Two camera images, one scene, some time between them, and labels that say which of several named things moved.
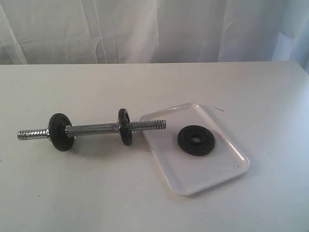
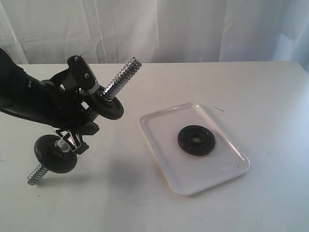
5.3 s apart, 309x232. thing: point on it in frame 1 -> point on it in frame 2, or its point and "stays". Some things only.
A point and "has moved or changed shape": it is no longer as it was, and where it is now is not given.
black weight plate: (204, 146) stays
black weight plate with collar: (60, 140) has moved or changed shape
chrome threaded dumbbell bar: (76, 130) -> (63, 144)
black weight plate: (124, 126) -> (111, 108)
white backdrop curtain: (71, 32) stays
